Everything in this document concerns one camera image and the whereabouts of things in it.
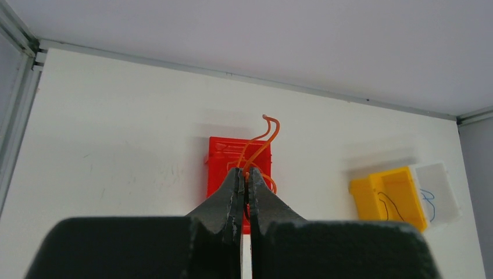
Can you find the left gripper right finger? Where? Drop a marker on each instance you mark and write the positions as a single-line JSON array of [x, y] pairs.
[[285, 245]]

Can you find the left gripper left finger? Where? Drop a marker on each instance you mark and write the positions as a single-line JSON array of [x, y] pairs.
[[205, 243]]

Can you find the red plastic bin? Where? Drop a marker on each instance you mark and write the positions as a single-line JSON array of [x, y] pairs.
[[224, 154]]

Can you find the orange plastic bin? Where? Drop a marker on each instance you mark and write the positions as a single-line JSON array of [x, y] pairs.
[[388, 196]]

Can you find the clear plastic bin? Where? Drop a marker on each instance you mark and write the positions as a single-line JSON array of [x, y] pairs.
[[435, 194]]

